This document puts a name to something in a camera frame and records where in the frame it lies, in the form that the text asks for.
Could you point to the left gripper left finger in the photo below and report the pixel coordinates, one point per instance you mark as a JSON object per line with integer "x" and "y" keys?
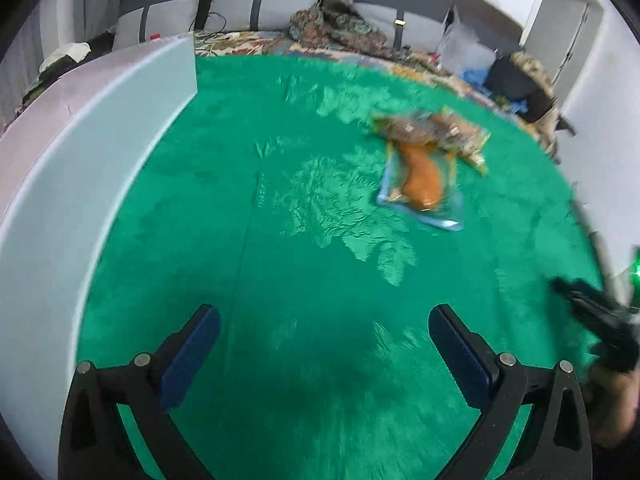
{"x": 94, "y": 443}

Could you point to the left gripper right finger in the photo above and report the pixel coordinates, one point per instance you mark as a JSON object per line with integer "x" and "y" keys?
{"x": 555, "y": 442}

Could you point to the person's right hand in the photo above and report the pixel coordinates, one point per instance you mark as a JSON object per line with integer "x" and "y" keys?
{"x": 615, "y": 415}

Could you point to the green patterned tablecloth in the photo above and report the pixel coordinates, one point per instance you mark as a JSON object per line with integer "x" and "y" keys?
{"x": 261, "y": 200}

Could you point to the white storage box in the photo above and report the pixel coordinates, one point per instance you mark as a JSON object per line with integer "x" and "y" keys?
{"x": 67, "y": 164}

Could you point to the yellow-edged clear snack pack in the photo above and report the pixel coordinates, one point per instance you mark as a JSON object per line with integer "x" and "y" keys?
{"x": 465, "y": 139}

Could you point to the blue-edged orange drumstick pack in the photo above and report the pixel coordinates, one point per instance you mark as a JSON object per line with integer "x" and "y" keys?
{"x": 421, "y": 181}

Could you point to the black bag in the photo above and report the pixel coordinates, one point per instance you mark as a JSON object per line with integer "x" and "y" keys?
{"x": 507, "y": 79}

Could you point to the brown vacuum snack pack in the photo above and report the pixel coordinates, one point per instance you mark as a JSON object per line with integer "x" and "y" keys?
{"x": 415, "y": 130}

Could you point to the blue cloth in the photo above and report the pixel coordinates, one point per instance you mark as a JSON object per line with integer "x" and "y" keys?
{"x": 476, "y": 78}

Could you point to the clear plastic bag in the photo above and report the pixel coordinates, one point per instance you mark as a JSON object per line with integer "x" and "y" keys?
{"x": 460, "y": 48}

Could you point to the grey sofa cushions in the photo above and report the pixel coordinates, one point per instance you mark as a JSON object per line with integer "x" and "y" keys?
{"x": 417, "y": 24}

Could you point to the dark floral cloth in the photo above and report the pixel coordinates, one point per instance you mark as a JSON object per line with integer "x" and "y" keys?
{"x": 339, "y": 26}

